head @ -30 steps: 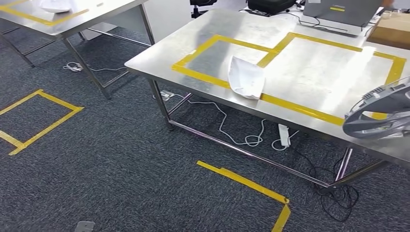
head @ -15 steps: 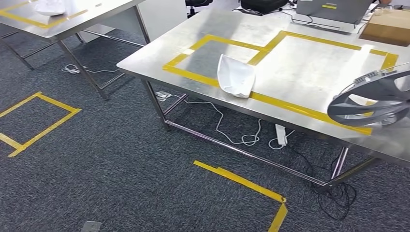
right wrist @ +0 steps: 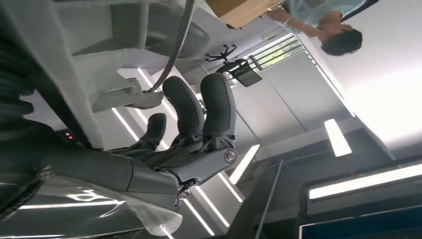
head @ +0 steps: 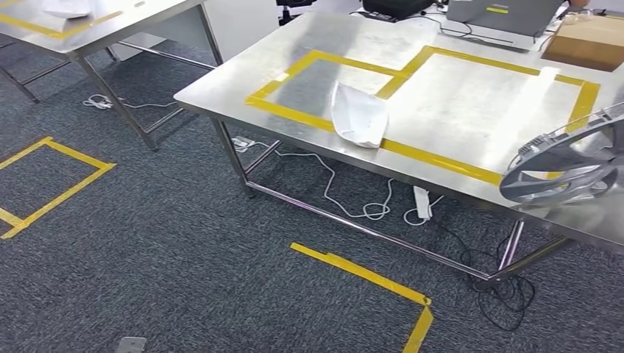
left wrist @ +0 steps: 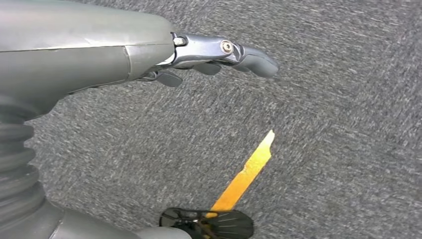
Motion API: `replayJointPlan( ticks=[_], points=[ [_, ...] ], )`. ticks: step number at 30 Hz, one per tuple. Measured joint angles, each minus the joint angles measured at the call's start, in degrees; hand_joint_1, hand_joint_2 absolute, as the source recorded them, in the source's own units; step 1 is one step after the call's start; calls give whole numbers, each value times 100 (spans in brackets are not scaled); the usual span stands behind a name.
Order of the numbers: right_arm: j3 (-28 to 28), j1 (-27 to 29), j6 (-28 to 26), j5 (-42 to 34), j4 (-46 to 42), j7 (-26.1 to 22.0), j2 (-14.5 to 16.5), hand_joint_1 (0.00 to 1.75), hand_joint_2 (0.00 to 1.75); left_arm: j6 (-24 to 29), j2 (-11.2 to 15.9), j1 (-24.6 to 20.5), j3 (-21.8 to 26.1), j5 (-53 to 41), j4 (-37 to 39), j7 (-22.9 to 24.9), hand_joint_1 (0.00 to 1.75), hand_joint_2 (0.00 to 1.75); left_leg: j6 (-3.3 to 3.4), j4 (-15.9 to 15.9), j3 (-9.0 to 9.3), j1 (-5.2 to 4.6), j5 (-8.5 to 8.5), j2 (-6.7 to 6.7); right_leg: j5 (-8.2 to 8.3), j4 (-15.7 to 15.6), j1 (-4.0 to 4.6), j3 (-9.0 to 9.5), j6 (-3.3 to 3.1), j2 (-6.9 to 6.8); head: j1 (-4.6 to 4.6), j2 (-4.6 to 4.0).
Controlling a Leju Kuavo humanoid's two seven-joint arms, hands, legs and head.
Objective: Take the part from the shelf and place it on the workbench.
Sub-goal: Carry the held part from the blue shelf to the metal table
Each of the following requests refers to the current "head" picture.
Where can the silver plastic wheel cover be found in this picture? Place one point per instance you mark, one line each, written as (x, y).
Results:
(536, 156)

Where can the white curved plastic part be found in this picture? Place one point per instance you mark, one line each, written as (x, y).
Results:
(66, 7)
(358, 117)

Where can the stainless steel workbench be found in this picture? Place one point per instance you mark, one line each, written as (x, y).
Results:
(122, 19)
(463, 112)

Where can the yellow tape bench outline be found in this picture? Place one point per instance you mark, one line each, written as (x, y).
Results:
(29, 27)
(292, 114)

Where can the white power strip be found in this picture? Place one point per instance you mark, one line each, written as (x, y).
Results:
(422, 202)
(242, 143)

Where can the yellow floor tape square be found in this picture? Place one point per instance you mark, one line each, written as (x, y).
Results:
(361, 273)
(73, 191)

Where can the black office chair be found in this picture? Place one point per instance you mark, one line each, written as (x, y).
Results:
(292, 7)

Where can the black bag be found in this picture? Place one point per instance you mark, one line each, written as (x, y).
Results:
(395, 7)

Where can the brown cardboard box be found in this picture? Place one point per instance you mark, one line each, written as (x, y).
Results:
(585, 44)

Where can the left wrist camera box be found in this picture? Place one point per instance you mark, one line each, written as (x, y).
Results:
(130, 346)

